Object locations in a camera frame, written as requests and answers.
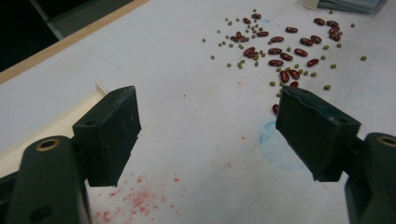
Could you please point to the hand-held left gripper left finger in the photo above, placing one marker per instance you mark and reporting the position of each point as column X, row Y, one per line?
column 107, row 140

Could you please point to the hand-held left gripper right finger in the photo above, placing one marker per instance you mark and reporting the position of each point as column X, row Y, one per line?
column 314, row 133

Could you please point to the red kidney beans group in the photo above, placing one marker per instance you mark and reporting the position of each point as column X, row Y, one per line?
column 275, row 51

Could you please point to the wooden table edge strip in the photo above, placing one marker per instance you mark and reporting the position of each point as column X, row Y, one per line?
column 71, row 39

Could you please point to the cream brush with grey bristles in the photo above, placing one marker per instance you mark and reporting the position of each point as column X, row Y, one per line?
column 348, row 4

